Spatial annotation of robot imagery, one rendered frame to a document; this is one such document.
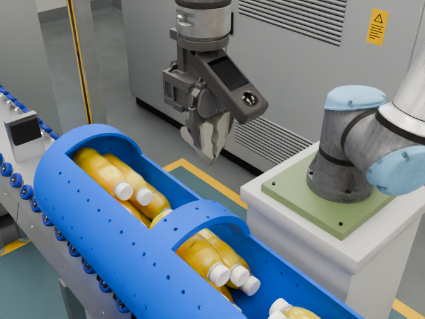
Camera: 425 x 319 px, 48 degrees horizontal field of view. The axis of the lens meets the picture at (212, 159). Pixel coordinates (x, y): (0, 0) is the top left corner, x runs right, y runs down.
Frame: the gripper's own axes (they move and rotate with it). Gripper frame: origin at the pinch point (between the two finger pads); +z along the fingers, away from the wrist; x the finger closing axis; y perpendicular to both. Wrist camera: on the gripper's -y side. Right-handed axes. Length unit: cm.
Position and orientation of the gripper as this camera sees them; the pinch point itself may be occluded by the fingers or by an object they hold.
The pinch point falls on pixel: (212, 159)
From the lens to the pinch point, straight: 76.2
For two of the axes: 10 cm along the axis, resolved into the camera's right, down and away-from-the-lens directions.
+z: -0.1, 8.2, 5.7
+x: -7.2, 3.8, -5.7
